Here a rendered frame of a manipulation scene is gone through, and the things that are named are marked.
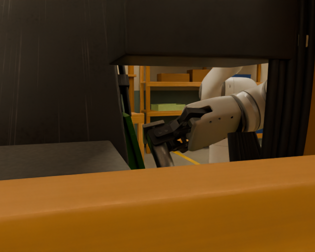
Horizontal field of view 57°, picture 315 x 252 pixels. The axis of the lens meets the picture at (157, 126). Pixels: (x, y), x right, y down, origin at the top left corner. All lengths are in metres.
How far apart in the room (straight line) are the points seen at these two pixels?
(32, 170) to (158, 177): 0.19
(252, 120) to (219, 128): 0.06
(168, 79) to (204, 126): 5.44
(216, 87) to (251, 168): 0.96
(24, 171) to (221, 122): 0.34
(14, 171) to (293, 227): 0.26
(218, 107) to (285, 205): 0.38
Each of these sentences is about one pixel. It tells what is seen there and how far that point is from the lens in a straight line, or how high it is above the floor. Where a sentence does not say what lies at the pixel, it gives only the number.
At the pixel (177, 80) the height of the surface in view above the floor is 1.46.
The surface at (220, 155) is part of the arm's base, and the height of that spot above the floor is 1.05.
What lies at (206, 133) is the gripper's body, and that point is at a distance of 0.54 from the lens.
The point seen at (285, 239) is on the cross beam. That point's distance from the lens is 0.18.
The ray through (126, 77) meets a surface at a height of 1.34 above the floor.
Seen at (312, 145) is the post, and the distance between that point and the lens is 0.34.
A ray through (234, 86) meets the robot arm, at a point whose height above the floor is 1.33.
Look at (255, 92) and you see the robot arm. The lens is 0.59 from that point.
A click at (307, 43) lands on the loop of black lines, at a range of 0.34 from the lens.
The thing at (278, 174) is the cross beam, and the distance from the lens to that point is 0.18.
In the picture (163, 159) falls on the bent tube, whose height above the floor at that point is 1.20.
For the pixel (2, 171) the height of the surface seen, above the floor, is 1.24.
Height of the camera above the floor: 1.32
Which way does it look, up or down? 8 degrees down
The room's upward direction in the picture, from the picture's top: straight up
